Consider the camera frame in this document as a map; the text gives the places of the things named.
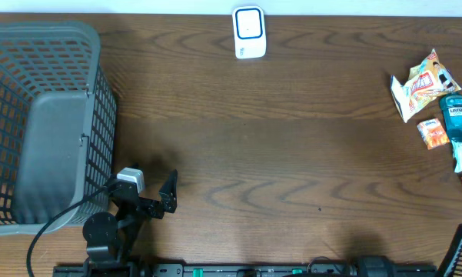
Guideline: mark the teal Listerine mouthwash bottle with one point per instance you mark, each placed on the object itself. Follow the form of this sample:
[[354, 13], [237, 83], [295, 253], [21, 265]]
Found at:
[[451, 106]]

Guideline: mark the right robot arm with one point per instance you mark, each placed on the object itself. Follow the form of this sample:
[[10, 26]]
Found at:
[[379, 266]]

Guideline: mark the small orange snack packet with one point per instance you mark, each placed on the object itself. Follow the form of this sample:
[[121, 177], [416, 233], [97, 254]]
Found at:
[[433, 133]]

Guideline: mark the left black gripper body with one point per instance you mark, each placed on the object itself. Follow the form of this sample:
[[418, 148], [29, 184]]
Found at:
[[131, 219]]

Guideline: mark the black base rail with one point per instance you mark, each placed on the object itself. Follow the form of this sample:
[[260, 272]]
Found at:
[[178, 270]]

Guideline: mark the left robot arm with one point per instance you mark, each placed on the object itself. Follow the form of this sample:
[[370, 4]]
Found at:
[[110, 238]]

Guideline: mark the yellow snack bag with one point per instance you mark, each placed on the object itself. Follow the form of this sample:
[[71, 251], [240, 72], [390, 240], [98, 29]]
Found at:
[[426, 82]]

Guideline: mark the white barcode scanner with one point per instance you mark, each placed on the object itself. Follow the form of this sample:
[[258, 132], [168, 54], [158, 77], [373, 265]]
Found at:
[[250, 39]]

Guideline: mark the grey plastic shopping basket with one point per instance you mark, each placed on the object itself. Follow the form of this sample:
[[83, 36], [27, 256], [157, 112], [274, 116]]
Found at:
[[57, 126]]

